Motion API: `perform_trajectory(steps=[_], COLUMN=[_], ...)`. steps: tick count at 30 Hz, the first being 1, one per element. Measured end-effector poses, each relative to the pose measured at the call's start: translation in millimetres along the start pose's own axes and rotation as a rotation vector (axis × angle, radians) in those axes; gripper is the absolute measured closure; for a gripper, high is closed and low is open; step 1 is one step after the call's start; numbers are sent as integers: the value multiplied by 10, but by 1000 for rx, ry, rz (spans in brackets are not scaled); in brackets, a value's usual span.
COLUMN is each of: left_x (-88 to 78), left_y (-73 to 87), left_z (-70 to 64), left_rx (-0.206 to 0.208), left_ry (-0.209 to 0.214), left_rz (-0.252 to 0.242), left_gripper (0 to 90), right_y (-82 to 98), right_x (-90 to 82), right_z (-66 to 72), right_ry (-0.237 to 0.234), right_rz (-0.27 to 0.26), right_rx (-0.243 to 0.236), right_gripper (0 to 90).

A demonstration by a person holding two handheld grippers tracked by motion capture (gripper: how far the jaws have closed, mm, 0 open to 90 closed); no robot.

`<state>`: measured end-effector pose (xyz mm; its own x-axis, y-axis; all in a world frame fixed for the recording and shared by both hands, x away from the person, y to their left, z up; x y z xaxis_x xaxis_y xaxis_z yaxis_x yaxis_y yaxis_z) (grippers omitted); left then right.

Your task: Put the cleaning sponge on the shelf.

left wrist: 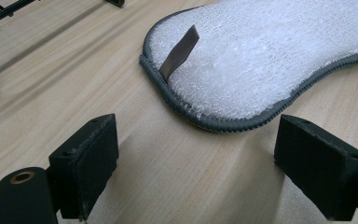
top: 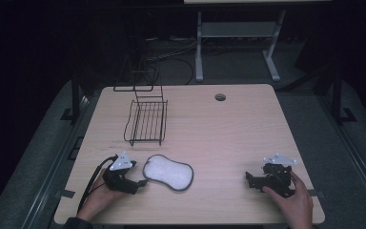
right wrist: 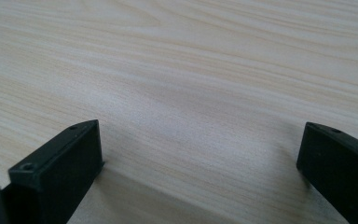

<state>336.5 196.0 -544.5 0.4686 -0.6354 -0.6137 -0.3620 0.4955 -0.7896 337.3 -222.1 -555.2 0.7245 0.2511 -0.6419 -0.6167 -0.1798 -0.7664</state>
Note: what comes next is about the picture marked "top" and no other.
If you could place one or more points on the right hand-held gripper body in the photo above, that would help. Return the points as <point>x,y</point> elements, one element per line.
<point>274,178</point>

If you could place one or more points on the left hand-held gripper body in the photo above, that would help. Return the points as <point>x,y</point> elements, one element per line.
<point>118,176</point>

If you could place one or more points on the black metal post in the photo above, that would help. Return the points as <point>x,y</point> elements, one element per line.
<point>75,97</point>
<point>339,95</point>

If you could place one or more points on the grey metal stand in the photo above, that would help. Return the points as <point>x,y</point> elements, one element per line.
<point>238,44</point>

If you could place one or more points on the white sponge with dark edge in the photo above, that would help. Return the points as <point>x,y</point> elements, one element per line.
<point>168,172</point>

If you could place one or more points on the person's left hand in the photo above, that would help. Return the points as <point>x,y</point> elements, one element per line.
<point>101,197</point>

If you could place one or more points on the person's right hand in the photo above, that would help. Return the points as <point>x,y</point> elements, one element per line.
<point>290,203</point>

